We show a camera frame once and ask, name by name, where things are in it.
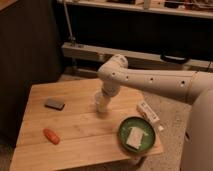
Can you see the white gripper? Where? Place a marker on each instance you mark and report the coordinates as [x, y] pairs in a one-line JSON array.
[[104, 101]]

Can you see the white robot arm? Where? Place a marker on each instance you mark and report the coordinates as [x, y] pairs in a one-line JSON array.
[[193, 87]]

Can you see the white rectangular box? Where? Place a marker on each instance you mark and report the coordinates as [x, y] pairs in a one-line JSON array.
[[147, 111]]

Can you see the green round plate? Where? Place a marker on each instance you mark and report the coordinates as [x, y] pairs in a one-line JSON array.
[[149, 135]]

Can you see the wooden table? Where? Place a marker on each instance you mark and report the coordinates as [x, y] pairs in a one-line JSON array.
[[86, 137]]

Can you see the metal shelf rack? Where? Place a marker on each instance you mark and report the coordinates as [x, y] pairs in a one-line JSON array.
[[94, 31]]

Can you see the black handle object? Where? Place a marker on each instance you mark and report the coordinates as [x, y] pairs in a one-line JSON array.
[[172, 59]]

